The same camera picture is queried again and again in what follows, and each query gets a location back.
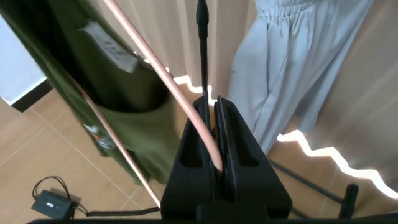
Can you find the black clothes rack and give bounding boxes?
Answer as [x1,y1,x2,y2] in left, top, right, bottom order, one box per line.
[195,0,360,220]

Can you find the black power adapter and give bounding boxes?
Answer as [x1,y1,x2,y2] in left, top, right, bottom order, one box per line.
[30,189,78,220]

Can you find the thin black cable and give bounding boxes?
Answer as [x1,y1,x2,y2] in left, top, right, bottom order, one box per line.
[32,175,88,215]

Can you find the pink clothes hanger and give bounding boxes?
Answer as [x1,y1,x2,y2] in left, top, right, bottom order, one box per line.
[67,0,224,210]

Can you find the dark green garment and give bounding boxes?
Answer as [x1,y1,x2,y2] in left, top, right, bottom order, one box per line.
[0,0,182,185]

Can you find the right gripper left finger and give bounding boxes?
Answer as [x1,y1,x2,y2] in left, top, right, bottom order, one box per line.
[160,95,219,219]

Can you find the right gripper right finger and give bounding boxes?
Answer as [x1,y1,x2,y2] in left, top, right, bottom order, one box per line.
[214,95,293,219]

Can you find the ribbed black cable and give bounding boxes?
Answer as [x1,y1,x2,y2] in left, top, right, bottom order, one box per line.
[85,205,162,218]

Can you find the pale grey shorts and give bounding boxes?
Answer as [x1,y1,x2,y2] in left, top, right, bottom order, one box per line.
[228,0,374,156]

